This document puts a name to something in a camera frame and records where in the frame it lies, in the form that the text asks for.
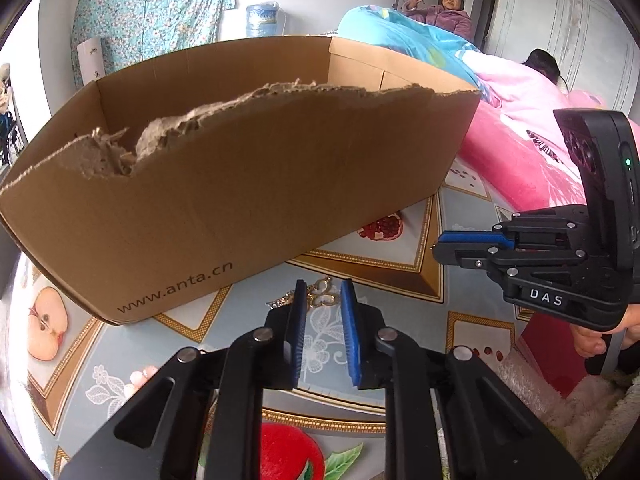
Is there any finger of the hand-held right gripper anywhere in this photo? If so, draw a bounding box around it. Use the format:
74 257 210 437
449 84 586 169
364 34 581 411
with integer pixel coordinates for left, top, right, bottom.
442 205 590 250
433 245 587 269

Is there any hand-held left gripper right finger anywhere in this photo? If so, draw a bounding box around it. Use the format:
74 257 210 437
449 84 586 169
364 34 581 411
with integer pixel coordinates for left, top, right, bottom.
341 280 586 480

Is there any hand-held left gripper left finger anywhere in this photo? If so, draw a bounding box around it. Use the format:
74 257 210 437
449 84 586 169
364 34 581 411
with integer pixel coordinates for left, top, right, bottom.
60 280 307 480

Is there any brown cardboard box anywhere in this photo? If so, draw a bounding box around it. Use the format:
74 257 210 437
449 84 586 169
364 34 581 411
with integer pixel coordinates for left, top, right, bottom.
0 35 482 326

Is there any person's right forearm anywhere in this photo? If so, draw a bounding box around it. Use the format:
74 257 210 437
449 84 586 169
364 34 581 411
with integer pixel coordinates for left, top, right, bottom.
495 350 640 476

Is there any person's right hand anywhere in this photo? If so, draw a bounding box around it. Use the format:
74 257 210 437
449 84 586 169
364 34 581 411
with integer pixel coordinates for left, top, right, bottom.
572 304 640 361

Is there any fruit print tablecloth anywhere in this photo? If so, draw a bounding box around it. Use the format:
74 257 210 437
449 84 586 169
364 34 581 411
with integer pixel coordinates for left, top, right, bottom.
5 167 546 480

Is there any pink blanket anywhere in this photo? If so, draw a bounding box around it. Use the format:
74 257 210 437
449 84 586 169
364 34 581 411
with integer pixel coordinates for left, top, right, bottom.
452 50 640 211

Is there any white wardrobe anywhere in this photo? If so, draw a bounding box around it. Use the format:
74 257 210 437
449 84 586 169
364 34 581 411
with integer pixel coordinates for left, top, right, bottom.
487 0 640 126

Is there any light blue blanket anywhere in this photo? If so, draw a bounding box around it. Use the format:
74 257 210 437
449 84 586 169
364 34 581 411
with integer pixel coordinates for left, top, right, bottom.
337 5 493 108

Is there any blue water jug with label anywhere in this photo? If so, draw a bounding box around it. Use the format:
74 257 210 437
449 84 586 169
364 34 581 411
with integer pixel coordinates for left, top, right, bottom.
246 2 281 38

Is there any white rolled board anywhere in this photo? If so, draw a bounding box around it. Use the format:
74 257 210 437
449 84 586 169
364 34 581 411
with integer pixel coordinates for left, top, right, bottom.
76 37 106 86

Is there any floral curtain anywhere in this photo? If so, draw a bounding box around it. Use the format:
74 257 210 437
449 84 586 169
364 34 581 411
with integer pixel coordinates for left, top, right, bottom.
71 0 238 88

